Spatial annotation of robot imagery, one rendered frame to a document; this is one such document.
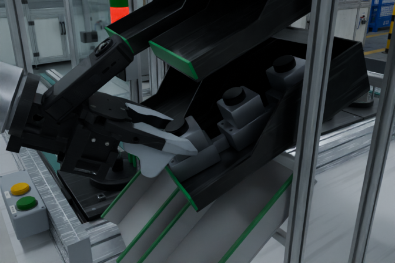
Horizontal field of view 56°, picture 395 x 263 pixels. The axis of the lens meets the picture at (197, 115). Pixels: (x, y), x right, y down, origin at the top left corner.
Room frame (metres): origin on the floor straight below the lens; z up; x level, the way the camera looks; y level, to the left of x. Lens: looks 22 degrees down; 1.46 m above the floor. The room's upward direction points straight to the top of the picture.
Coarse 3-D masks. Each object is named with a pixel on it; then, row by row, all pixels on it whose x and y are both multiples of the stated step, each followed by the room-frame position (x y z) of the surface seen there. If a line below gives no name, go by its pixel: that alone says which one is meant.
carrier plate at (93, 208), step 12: (72, 180) 0.79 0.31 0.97; (84, 180) 0.79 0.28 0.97; (72, 192) 0.74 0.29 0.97; (84, 192) 0.74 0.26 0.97; (96, 192) 0.74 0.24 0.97; (108, 192) 0.74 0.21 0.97; (84, 204) 0.69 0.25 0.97; (96, 204) 0.69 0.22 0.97; (108, 204) 0.69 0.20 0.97; (84, 216) 0.67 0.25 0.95; (96, 216) 0.65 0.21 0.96
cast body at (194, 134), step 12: (180, 120) 0.44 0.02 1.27; (192, 120) 0.45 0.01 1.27; (168, 132) 0.43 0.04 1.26; (180, 132) 0.42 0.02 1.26; (192, 132) 0.42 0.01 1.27; (204, 132) 0.46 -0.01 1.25; (204, 144) 0.43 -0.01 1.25; (216, 144) 0.45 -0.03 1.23; (228, 144) 0.45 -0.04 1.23; (180, 156) 0.42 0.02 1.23; (192, 156) 0.42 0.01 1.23; (204, 156) 0.43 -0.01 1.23; (216, 156) 0.43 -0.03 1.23; (180, 168) 0.42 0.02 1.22; (192, 168) 0.42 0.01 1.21; (204, 168) 0.43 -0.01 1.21; (180, 180) 0.42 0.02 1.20
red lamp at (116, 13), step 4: (112, 8) 1.01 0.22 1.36; (116, 8) 1.01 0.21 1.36; (120, 8) 1.01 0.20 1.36; (124, 8) 1.01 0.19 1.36; (128, 8) 1.03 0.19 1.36; (112, 12) 1.01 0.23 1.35; (116, 12) 1.01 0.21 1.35; (120, 12) 1.01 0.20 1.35; (124, 12) 1.01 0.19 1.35; (128, 12) 1.03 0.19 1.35; (112, 16) 1.01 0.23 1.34; (116, 16) 1.01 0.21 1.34; (120, 16) 1.01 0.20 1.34; (112, 20) 1.01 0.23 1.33; (116, 20) 1.01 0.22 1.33
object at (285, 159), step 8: (280, 32) 0.44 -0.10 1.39; (288, 32) 0.43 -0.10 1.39; (296, 32) 0.42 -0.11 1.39; (304, 32) 0.41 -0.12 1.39; (288, 40) 0.43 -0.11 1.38; (296, 40) 0.42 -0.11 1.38; (304, 40) 0.41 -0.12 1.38; (376, 80) 0.51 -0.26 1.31; (280, 160) 0.42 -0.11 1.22; (288, 160) 0.41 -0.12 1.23
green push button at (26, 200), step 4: (28, 196) 0.72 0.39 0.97; (20, 200) 0.70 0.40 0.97; (24, 200) 0.70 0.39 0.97; (28, 200) 0.70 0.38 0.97; (32, 200) 0.70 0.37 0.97; (16, 204) 0.69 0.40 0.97; (20, 204) 0.68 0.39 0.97; (24, 204) 0.68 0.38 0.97; (28, 204) 0.69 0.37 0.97; (32, 204) 0.69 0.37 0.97; (20, 208) 0.68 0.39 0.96; (24, 208) 0.68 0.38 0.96; (28, 208) 0.68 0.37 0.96
